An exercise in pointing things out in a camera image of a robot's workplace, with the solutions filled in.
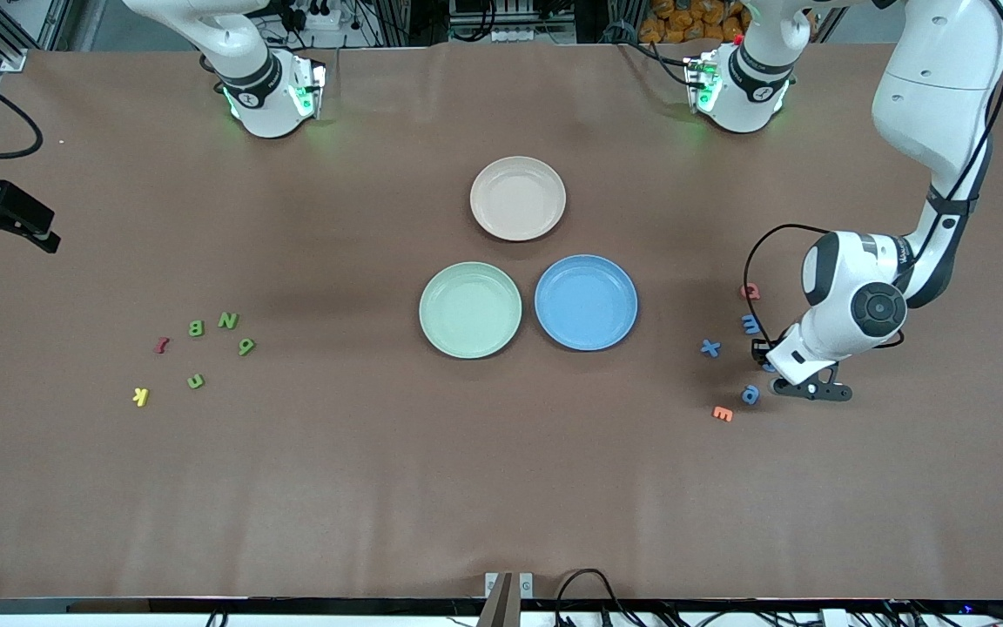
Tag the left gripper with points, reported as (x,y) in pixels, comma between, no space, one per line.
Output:
(761,351)

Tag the blue foam letter a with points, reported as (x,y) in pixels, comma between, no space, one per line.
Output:
(750,396)

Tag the blue foam letter m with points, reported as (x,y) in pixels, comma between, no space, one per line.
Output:
(750,326)

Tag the blue foam letter X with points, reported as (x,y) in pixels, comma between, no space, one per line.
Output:
(710,348)

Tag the blue plate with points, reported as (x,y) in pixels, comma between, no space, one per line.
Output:
(586,302)

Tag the green foam letter N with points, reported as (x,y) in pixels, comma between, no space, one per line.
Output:
(196,382)
(228,320)

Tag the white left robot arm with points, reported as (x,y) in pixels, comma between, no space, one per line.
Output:
(937,87)

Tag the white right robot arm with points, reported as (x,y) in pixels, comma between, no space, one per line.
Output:
(262,96)

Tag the orange foam letter E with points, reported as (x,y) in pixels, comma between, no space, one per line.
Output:
(723,414)

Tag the pink foam letter Q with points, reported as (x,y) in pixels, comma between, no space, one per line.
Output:
(750,293)

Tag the red foam letter I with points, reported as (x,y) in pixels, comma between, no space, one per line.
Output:
(162,346)

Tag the yellow foam letter K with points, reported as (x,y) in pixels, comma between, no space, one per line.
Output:
(141,397)

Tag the green foam letter B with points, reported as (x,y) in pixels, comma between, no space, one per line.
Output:
(194,328)

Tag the green foam digit 6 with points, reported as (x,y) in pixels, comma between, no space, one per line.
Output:
(246,348)

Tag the beige plate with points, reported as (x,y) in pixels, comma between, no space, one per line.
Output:
(518,198)

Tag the green plate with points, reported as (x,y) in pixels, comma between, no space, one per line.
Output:
(470,310)

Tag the pile of orange packets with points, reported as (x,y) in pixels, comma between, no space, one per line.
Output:
(693,22)

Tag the white power strip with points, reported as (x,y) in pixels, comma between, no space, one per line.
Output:
(323,16)

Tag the long white socket strip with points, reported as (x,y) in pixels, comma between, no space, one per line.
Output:
(514,36)

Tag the silver corner bracket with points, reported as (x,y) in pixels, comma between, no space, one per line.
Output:
(14,61)

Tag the silver camera mount bracket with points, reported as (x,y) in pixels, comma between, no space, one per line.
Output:
(523,585)

